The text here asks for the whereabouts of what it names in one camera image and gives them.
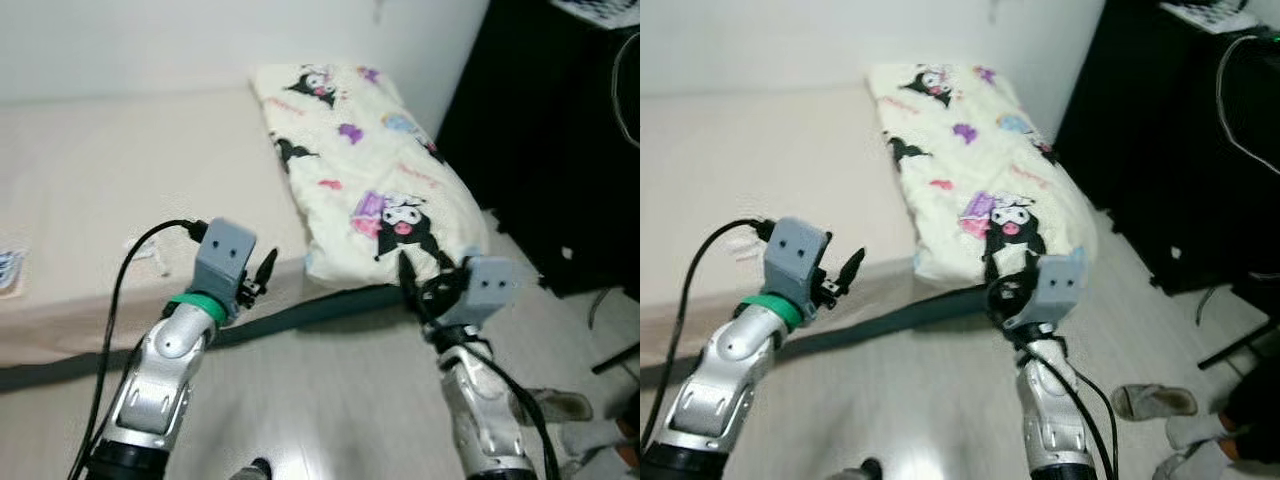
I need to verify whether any blue printed packet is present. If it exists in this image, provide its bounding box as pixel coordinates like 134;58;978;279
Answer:
0;245;26;298

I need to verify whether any cream cartoon print pillow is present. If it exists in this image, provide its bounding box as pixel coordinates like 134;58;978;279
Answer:
250;63;491;291
868;63;1099;286

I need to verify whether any black metal chair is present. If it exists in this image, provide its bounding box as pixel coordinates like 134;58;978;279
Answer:
590;340;641;376
1198;315;1280;371

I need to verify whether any black cabinet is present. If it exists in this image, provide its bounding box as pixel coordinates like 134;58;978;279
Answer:
435;0;641;299
1052;0;1280;296

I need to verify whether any seated person in black trousers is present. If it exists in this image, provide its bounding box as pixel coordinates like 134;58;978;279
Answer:
555;390;641;480
1165;355;1280;480

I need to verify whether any white keyboard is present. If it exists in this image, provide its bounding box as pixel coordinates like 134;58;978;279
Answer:
553;0;641;29
1160;0;1263;34

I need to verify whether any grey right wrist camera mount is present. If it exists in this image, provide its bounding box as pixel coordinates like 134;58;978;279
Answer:
1005;248;1088;333
440;257;517;329

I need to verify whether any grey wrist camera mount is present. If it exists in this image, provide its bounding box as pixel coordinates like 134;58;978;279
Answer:
440;257;517;329
762;217;831;319
190;220;258;316
1005;248;1088;333

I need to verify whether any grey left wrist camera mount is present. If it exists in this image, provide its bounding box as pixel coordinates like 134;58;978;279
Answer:
190;220;258;316
762;217;831;319

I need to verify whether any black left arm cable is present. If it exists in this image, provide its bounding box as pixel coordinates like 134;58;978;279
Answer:
68;218;211;480
640;217;771;456

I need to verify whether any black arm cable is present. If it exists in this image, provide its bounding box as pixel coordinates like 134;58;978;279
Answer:
1000;300;1118;480
68;218;211;480
420;300;561;480
640;217;771;456

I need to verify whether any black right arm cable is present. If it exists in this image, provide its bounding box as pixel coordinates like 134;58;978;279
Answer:
420;300;561;480
1000;300;1118;480

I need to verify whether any white cable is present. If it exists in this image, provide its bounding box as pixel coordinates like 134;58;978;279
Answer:
610;30;641;151
1215;35;1280;176

